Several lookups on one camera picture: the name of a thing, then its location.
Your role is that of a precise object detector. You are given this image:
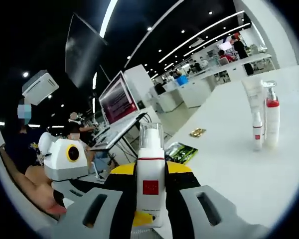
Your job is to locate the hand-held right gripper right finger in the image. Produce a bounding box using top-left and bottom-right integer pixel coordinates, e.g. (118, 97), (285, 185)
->
(164, 160), (270, 239)

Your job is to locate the white skincare tube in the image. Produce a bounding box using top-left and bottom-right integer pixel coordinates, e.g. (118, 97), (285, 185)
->
(241, 79), (264, 125)

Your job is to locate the open laptop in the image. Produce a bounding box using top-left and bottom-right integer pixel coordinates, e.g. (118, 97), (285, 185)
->
(89, 70), (148, 151)

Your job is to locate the blue plastic bin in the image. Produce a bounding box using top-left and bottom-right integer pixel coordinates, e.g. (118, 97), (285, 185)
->
(176, 76), (189, 87)

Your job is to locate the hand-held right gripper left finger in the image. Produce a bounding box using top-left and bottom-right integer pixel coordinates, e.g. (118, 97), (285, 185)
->
(51, 163), (138, 239)

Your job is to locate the white skincare bottle red collar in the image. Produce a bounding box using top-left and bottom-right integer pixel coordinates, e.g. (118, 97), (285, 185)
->
(263, 80), (282, 147)

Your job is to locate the person's left hand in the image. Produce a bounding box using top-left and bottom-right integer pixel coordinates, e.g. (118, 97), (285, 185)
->
(24, 163), (68, 216)

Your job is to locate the gold foil packet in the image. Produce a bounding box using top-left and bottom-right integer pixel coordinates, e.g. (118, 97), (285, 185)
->
(189, 127), (207, 138)

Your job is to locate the white ceiling air conditioner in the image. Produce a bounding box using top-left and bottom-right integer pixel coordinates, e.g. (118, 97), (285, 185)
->
(21, 70), (60, 105)

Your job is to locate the wall monitor screen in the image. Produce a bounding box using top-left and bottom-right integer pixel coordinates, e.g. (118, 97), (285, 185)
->
(219, 41), (234, 52)

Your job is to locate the green and black packet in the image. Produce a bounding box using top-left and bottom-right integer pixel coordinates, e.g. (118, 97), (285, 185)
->
(165, 141), (199, 165)

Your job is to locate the long white counter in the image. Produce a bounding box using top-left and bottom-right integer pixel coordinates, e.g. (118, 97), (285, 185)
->
(149, 53), (274, 114)

